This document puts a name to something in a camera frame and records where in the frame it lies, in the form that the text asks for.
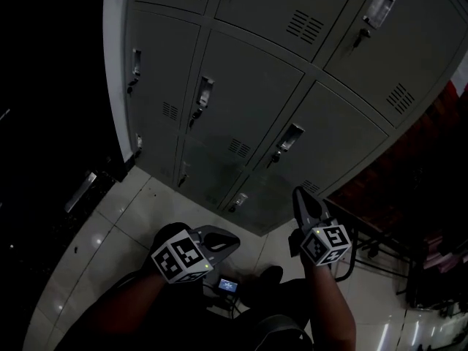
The person's left forearm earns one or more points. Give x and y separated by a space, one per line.
144 300

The silver metal bar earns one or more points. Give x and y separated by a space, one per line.
80 192

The pink stacked items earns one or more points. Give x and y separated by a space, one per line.
440 260

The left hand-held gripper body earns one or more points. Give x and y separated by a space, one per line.
179 256

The person's right forearm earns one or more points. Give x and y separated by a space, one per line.
329 305

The small device with screen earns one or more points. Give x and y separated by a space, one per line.
228 286

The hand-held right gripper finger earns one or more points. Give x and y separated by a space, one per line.
301 205
316 212

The grid of closed locker doors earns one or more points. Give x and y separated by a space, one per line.
252 90

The red white banner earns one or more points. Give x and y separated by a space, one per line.
455 88

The person's black trousers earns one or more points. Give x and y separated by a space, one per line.
204 329

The black metal rack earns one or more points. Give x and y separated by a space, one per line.
357 234

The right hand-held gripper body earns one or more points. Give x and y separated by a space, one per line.
325 247

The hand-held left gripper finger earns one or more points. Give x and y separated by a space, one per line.
227 245

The grey metal locker door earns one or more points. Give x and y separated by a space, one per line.
214 172

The grey metal locker cabinet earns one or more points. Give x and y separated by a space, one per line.
309 68

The person's black shoe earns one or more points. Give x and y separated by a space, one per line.
272 274

